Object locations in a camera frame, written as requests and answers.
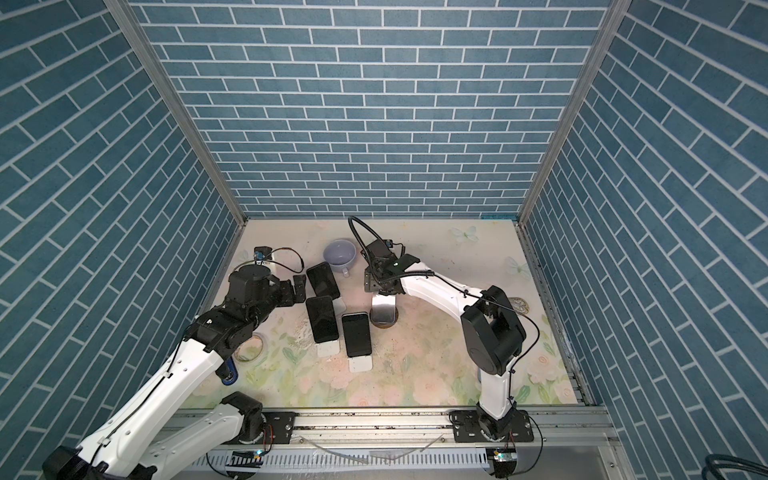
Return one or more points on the tape roll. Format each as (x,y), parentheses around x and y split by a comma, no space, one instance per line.
(251,349)

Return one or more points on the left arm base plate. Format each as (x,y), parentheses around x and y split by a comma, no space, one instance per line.
(267,428)

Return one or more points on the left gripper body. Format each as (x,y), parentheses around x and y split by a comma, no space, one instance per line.
(283,295)

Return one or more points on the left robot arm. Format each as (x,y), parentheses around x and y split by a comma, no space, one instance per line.
(126,447)

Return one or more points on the wooden base metal stand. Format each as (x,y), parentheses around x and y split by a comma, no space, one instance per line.
(383,320)

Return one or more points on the map-patterned pouch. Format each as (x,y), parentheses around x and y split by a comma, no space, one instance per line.
(520,305)

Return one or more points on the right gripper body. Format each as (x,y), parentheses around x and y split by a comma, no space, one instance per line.
(374,280)

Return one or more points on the white stand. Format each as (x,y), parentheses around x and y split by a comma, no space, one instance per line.
(328,349)
(339,306)
(360,364)

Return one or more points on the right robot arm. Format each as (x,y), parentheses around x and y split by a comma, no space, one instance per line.
(493,333)

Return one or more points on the lavender mug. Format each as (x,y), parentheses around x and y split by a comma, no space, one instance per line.
(341,255)

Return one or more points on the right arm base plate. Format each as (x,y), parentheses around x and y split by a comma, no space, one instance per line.
(475,426)

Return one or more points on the purple-cased black phone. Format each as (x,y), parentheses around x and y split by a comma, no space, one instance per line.
(383,303)

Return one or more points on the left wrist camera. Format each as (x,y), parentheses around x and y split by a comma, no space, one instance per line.
(262,254)

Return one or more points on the aluminium rail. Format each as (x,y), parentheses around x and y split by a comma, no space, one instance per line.
(569,426)

